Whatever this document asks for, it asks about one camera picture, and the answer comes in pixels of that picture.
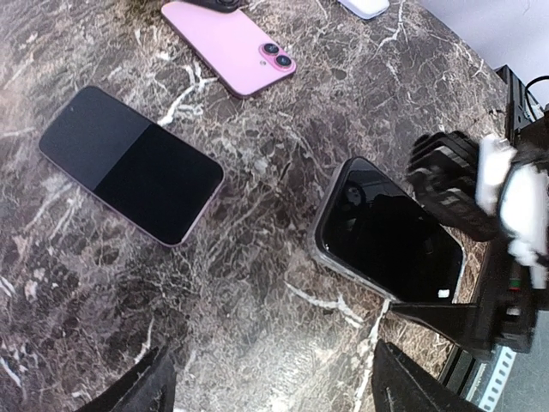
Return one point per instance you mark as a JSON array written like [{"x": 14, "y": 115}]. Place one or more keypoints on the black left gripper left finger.
[{"x": 148, "y": 386}]

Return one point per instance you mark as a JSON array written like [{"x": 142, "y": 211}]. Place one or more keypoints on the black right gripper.
[{"x": 507, "y": 311}]

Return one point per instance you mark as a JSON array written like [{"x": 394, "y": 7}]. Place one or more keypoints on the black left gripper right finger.
[{"x": 399, "y": 384}]

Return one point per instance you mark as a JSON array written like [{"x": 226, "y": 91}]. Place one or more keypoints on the clear magsafe phone case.
[{"x": 317, "y": 240}]

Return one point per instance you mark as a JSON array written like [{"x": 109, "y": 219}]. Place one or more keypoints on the black phone purple edge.
[{"x": 134, "y": 166}]

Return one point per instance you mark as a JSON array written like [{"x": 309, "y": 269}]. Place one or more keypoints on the lilac phone case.
[{"x": 365, "y": 9}]

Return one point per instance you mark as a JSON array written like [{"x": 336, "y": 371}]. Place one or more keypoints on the pink phone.
[{"x": 232, "y": 45}]

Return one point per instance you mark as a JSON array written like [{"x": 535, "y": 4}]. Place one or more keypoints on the black phone case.
[{"x": 223, "y": 6}]

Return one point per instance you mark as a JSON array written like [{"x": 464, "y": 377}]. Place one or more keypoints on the white slotted cable duct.
[{"x": 497, "y": 379}]

